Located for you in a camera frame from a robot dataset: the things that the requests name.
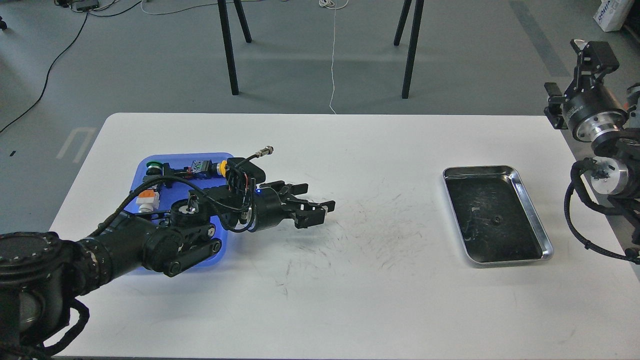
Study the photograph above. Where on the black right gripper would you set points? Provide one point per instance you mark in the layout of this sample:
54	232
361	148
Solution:
594	110

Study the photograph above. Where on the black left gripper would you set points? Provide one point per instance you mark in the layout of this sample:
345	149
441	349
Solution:
270	207

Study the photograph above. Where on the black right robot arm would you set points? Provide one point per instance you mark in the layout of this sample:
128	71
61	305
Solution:
609	181

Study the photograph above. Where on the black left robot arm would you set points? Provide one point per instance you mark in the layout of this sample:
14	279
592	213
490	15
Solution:
42	275

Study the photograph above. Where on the industrial push button assembly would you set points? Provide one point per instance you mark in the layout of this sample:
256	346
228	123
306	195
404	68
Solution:
203	172

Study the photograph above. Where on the blue plastic tray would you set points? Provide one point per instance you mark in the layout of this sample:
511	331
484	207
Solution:
204	238

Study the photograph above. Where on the silver metal tray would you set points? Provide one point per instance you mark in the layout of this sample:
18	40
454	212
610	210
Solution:
476	195

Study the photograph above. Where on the black table legs left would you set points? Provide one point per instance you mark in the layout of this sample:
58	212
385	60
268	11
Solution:
228	41

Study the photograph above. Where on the black table legs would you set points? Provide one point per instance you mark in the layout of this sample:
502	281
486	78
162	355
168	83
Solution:
413	40
228	41

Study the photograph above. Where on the black table legs right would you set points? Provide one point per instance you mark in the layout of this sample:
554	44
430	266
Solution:
413	40

